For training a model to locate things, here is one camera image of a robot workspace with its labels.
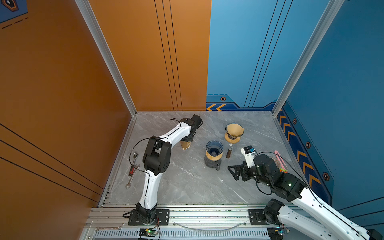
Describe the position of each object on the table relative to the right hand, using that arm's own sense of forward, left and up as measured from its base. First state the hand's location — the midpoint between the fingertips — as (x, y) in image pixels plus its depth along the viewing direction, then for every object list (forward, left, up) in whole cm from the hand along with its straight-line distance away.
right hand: (234, 166), depth 73 cm
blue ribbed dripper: (+14, +8, -6) cm, 18 cm away
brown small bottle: (+14, -1, -10) cm, 17 cm away
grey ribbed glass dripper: (+20, -1, -2) cm, 20 cm away
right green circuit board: (-25, -19, -19) cm, 37 cm away
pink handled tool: (+10, -34, -17) cm, 39 cm away
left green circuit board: (-25, +42, -18) cm, 52 cm away
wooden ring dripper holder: (+19, -2, -5) cm, 20 cm away
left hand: (+26, +28, -10) cm, 40 cm away
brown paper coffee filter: (+24, -5, -1) cm, 24 cm away
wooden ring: (+8, +9, -7) cm, 14 cm away
